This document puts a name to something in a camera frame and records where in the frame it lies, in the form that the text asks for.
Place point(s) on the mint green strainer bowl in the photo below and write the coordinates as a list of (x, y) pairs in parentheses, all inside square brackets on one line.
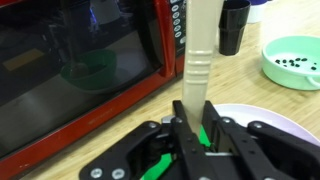
[(293, 62)]

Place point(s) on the red black microwave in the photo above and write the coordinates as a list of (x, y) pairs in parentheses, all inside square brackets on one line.
[(68, 66)]

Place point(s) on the dark green bowl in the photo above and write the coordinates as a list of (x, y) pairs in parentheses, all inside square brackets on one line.
[(157, 170)]

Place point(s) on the lilac round plate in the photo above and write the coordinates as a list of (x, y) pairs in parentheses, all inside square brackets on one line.
[(244, 114)]

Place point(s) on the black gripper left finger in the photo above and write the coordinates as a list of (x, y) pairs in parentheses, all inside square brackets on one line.
[(142, 148)]

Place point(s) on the white paper cup blue band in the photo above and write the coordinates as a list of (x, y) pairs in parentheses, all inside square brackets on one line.
[(256, 11)]

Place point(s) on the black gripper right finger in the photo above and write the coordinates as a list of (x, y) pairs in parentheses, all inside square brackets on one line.
[(258, 151)]

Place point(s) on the big beige plastic spoon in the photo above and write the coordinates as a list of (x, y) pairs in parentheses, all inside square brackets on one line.
[(202, 19)]

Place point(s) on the black plastic cup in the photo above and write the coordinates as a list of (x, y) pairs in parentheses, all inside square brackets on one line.
[(232, 24)]

